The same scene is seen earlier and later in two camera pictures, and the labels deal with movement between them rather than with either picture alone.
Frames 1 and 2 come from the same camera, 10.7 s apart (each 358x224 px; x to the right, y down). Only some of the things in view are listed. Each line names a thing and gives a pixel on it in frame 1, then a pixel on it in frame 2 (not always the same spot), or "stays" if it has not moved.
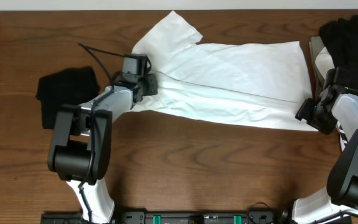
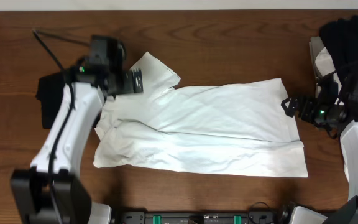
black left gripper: x=150 y=89 → x=127 y=88
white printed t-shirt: x=262 y=86 → x=238 y=127
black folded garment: x=70 y=86 stays
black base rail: x=173 y=217 stays
